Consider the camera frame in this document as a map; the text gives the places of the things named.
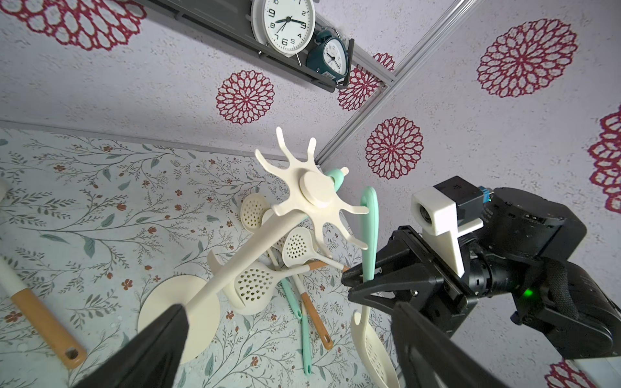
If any lone skimmer orange handle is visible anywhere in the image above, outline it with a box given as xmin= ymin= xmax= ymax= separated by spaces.
xmin=1 ymin=259 xmax=87 ymax=370

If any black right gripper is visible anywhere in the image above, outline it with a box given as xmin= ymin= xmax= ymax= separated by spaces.
xmin=341 ymin=226 xmax=473 ymax=337

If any cream skimmer behind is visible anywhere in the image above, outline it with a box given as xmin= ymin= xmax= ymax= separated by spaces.
xmin=293 ymin=275 xmax=334 ymax=351

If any cream utensil rack stand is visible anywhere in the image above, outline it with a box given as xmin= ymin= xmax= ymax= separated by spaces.
xmin=137 ymin=128 xmax=368 ymax=363

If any cream skimmer edge-on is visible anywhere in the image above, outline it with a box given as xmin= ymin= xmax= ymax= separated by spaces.
xmin=281 ymin=226 xmax=348 ymax=272

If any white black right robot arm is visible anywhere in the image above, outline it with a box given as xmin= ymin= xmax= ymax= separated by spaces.
xmin=341 ymin=176 xmax=620 ymax=360

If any cream skimmer near left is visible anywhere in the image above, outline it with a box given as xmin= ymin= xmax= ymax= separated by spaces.
xmin=280 ymin=279 xmax=312 ymax=375

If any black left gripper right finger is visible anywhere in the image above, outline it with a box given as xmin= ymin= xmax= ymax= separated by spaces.
xmin=391 ymin=302 xmax=506 ymax=387

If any dark green alarm clock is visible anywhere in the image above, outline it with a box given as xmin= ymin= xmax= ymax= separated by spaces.
xmin=306 ymin=29 xmax=350 ymax=85

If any grey wall shelf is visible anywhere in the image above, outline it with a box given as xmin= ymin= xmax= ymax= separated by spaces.
xmin=135 ymin=0 xmax=396 ymax=93

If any cream skimmer round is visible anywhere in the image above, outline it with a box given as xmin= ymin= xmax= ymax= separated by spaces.
xmin=240 ymin=193 xmax=271 ymax=234

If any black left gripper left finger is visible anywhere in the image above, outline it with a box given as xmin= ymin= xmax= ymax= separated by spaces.
xmin=77 ymin=304 xmax=189 ymax=388

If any white alarm clock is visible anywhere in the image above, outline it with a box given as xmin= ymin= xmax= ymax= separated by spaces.
xmin=250 ymin=0 xmax=315 ymax=58

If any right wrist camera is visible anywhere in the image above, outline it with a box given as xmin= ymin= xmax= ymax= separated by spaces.
xmin=411 ymin=176 xmax=493 ymax=277

